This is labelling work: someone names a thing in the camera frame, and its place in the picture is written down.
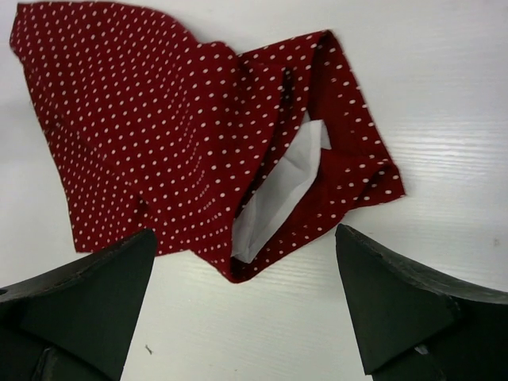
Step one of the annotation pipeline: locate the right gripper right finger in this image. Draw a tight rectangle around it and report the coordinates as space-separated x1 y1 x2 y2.
336 225 507 380

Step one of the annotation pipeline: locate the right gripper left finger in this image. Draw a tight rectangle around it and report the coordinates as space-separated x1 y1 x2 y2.
1 229 157 380

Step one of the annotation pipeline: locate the red polka dot skirt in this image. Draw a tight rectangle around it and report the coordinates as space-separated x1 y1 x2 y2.
10 2 405 283

